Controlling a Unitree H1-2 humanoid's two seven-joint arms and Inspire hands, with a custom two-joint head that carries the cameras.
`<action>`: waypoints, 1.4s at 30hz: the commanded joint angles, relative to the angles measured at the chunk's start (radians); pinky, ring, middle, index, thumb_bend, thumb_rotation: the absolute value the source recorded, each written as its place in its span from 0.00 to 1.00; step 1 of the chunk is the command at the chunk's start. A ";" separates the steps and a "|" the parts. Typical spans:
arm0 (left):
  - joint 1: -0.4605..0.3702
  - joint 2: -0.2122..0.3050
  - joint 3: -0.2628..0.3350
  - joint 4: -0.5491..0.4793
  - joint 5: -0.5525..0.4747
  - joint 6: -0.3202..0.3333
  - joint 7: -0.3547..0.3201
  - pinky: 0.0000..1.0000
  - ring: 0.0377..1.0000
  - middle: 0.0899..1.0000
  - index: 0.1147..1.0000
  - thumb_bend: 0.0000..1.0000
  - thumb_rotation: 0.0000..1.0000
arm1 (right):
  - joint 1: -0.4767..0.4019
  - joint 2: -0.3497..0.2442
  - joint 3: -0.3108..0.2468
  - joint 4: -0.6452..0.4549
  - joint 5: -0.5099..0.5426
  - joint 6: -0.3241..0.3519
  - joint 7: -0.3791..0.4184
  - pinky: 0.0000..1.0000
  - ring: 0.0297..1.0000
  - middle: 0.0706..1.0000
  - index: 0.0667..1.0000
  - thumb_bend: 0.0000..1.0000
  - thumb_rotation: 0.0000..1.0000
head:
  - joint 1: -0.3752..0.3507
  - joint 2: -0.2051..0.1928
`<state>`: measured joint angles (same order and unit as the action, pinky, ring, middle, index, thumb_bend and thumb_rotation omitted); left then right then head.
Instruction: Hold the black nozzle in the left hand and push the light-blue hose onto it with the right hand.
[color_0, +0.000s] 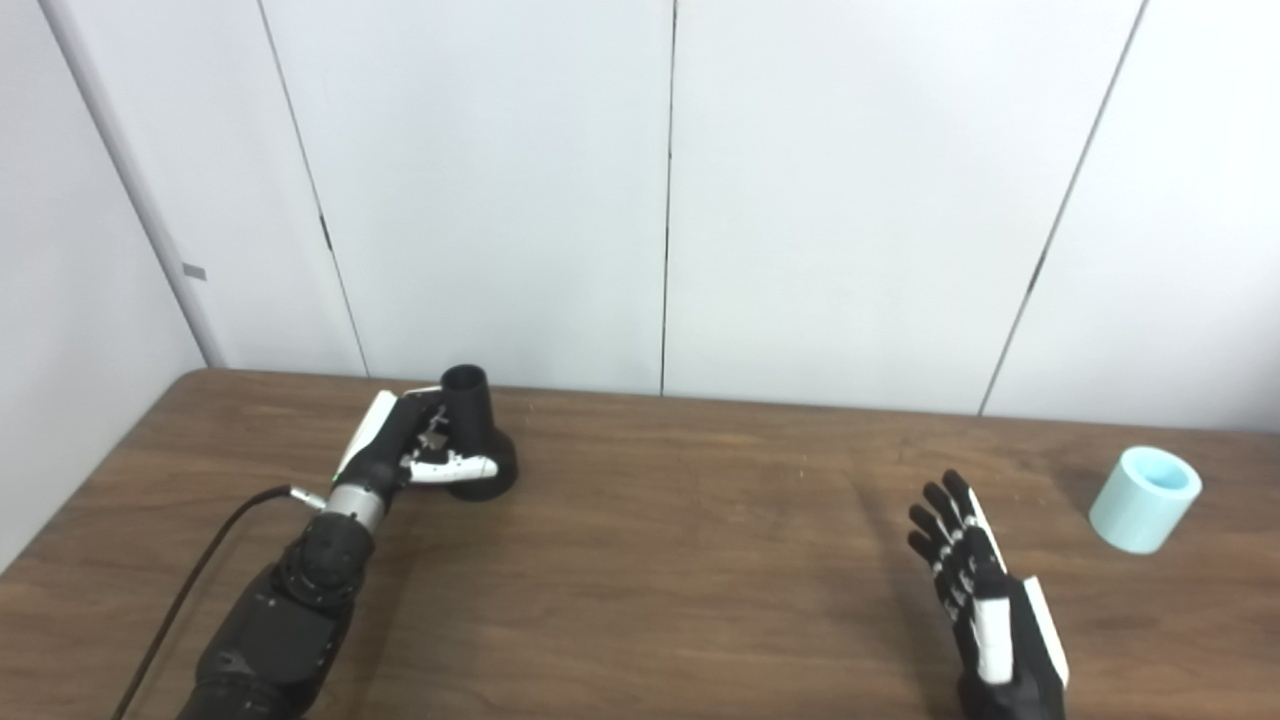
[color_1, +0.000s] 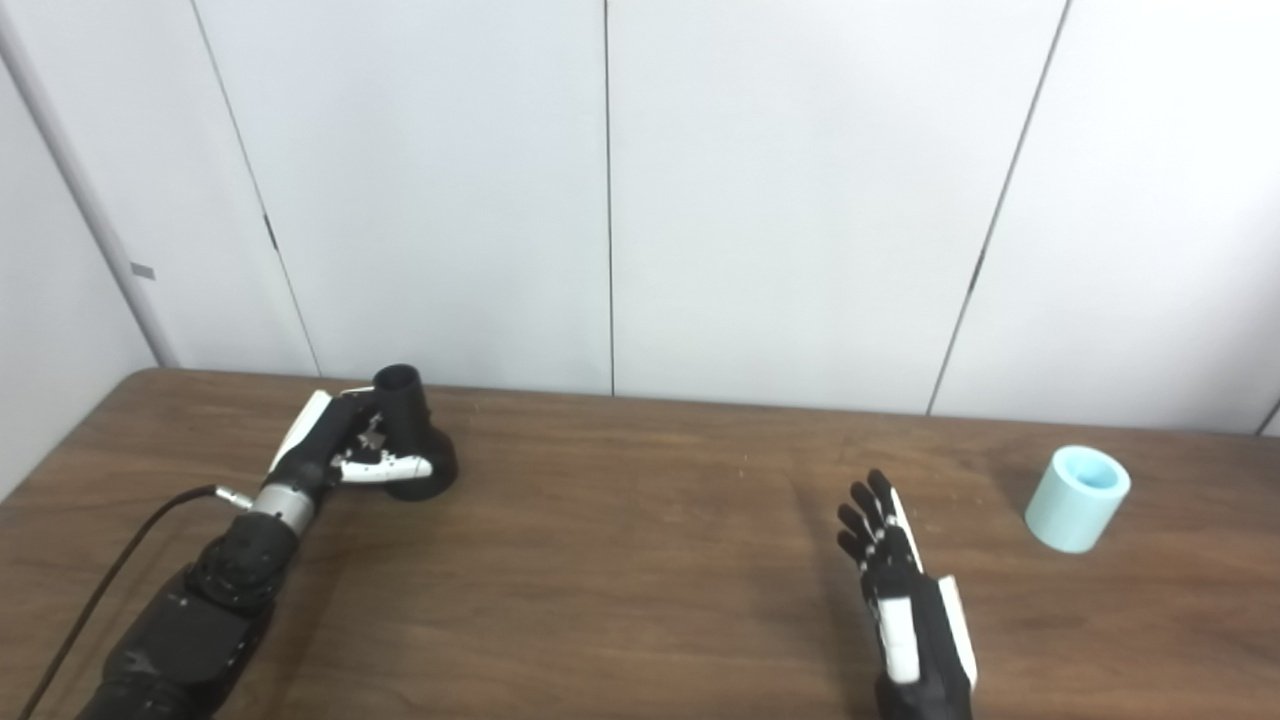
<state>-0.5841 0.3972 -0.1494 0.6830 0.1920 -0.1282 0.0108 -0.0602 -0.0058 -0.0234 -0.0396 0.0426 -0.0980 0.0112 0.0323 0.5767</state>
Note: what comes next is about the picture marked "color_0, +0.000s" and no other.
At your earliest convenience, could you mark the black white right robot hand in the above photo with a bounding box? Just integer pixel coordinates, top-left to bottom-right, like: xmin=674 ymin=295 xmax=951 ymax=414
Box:
xmin=907 ymin=470 xmax=1069 ymax=720

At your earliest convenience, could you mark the white wall corner post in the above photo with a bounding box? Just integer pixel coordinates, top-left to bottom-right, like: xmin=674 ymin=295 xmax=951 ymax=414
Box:
xmin=40 ymin=0 xmax=226 ymax=369

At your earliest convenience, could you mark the light-blue short hose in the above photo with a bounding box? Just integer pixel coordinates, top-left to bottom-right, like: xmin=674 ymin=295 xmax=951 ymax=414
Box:
xmin=1088 ymin=446 xmax=1203 ymax=555

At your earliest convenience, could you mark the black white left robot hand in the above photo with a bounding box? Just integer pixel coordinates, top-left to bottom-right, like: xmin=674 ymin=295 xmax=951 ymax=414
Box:
xmin=335 ymin=388 xmax=499 ymax=501

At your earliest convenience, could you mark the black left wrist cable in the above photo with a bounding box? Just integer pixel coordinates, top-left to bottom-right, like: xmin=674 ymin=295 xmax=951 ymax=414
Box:
xmin=110 ymin=484 xmax=328 ymax=720

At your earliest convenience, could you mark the black funnel-shaped nozzle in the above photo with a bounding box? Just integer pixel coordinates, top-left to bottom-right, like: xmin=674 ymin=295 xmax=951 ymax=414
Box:
xmin=438 ymin=365 xmax=519 ymax=502

